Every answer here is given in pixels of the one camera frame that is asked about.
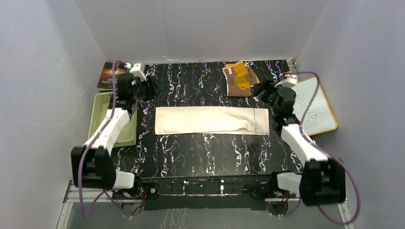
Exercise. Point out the white terry towel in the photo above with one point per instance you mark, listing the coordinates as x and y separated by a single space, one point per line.
211 120

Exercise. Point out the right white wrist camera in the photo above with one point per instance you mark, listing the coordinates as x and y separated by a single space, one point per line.
290 80

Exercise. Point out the aluminium frame rail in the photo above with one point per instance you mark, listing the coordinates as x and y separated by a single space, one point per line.
188 211

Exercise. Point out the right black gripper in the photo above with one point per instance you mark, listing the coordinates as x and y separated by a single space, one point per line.
266 85

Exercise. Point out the whiteboard with wooden frame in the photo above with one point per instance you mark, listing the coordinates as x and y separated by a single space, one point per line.
317 117

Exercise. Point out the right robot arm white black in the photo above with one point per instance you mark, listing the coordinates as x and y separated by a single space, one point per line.
322 180

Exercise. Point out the light green plastic basket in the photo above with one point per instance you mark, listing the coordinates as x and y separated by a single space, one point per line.
127 136

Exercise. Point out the brown and yellow cloth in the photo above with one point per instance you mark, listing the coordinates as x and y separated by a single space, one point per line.
239 79

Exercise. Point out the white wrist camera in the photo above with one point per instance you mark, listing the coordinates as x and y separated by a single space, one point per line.
290 80
137 69

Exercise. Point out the dark cover paperback book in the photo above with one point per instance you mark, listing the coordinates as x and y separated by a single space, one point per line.
105 80

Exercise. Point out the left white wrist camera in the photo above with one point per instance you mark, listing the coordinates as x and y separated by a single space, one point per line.
137 69

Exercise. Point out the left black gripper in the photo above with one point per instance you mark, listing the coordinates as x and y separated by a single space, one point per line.
151 88

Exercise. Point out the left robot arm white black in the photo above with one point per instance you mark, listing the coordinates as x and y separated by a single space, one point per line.
91 163

